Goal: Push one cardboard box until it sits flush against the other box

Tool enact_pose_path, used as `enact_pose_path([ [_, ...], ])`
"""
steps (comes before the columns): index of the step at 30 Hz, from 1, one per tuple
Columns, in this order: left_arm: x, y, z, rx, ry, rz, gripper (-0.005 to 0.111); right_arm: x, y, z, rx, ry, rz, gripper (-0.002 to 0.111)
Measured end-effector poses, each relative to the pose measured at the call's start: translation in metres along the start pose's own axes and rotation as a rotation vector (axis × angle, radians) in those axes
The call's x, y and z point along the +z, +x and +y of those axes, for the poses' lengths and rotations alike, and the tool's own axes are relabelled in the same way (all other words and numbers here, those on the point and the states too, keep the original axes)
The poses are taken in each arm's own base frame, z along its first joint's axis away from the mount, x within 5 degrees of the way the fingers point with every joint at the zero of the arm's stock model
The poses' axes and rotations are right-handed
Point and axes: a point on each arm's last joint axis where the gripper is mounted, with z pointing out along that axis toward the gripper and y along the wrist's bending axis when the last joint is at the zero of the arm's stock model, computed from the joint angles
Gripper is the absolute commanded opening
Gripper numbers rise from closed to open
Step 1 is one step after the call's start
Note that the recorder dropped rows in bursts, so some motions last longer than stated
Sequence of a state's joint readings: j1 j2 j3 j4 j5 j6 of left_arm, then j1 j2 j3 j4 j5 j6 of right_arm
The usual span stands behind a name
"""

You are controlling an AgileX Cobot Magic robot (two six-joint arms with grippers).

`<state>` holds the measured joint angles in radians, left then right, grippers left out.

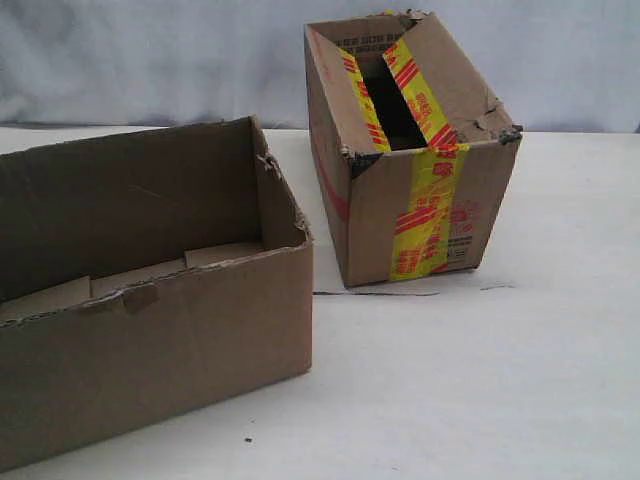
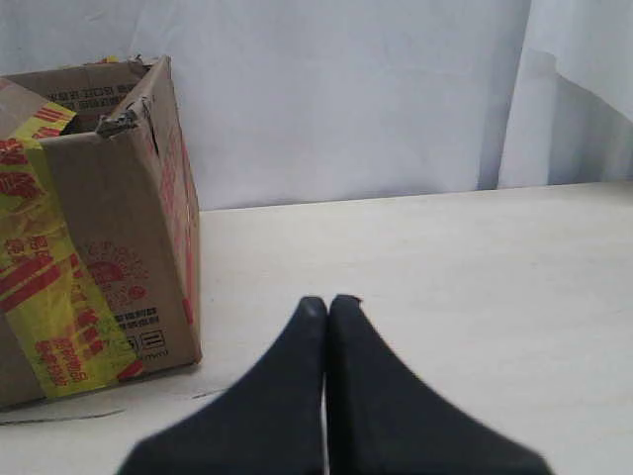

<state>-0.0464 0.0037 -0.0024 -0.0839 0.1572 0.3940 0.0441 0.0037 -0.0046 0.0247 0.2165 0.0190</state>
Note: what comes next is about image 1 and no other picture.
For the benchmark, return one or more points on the open brown cardboard box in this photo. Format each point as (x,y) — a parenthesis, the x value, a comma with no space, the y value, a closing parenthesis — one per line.
(145,275)

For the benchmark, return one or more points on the taped cardboard box yellow tape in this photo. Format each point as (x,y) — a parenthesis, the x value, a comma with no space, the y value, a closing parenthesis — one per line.
(412,148)

